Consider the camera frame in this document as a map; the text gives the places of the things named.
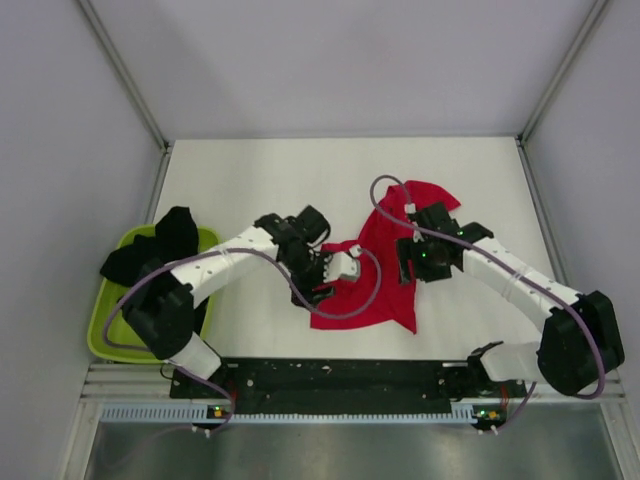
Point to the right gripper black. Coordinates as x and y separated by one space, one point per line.
407 250

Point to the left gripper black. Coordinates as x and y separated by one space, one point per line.
306 293

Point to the red t shirt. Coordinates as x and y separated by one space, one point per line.
393 301

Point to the black t shirt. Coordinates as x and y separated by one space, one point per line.
150 245

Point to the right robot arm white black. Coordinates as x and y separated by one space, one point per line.
579 339

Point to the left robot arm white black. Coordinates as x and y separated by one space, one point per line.
214 269

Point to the green plastic bin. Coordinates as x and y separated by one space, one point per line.
119 332

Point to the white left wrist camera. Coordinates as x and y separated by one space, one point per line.
343 265

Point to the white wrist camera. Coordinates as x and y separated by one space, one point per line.
343 265
410 211

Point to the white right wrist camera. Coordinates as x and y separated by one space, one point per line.
410 211

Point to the aluminium side rail right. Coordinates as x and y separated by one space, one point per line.
543 214

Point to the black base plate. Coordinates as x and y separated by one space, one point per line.
339 386

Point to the aluminium frame post right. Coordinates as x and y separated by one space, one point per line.
579 42

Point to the aluminium frame post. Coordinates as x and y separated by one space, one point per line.
579 42
122 73

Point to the aluminium frame post left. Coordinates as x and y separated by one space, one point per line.
122 73

